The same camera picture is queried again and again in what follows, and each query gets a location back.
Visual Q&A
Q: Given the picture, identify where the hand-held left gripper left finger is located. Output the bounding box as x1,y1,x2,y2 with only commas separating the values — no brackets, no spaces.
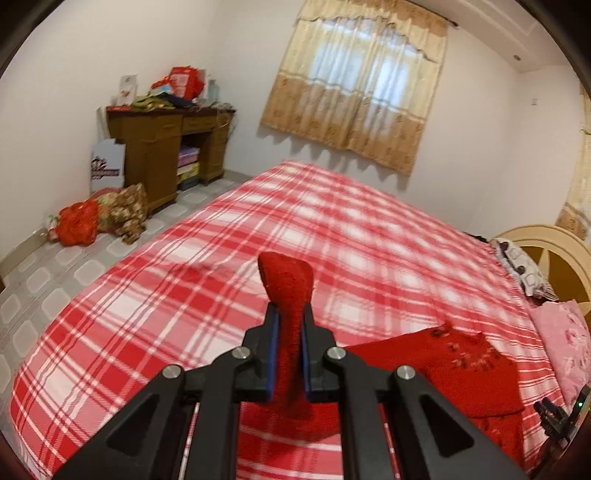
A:
53,302,280,480

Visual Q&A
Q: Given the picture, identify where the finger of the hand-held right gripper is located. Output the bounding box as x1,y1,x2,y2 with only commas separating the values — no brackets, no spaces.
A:
534,398,568,437

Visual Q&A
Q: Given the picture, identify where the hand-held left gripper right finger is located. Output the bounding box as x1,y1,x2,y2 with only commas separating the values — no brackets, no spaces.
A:
300,307,529,480

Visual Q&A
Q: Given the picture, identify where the red knit sweater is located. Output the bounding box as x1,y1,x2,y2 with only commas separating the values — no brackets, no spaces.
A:
257,251,527,469

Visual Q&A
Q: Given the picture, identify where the pink floral pillow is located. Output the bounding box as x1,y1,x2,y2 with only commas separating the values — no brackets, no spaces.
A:
529,300,591,398

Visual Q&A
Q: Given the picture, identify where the red plaid bed sheet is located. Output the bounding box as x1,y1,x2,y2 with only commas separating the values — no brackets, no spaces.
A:
9,159,573,480

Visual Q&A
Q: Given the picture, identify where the white patterned pillow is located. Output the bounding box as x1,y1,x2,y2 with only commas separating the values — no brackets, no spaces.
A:
492,237,555,303

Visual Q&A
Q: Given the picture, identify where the cream bed headboard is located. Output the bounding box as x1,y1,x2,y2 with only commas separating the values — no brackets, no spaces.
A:
492,224,591,319

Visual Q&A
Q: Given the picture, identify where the beige floral curtain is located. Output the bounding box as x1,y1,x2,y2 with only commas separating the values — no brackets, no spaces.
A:
261,0,450,177
554,88,591,241

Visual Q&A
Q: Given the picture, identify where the brown floral quilt bundle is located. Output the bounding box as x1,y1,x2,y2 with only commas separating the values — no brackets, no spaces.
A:
95,183,149,245

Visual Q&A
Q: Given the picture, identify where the red plastic bag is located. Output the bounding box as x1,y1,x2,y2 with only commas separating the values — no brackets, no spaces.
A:
58,200,100,246

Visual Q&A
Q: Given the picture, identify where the brown wooden desk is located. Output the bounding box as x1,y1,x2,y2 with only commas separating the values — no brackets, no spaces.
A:
106,107,234,215

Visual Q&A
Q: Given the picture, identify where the white paper bag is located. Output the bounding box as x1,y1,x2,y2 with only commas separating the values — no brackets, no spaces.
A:
90,137,126,192

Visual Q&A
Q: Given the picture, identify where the green yellow cloth pile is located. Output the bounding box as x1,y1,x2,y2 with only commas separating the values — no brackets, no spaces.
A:
131,92,176,112

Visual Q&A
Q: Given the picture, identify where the red gift bag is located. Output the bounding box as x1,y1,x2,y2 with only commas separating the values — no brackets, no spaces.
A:
152,67,208,102

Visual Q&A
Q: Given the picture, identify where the white printed box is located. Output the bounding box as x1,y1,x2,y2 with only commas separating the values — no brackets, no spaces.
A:
117,75,139,107

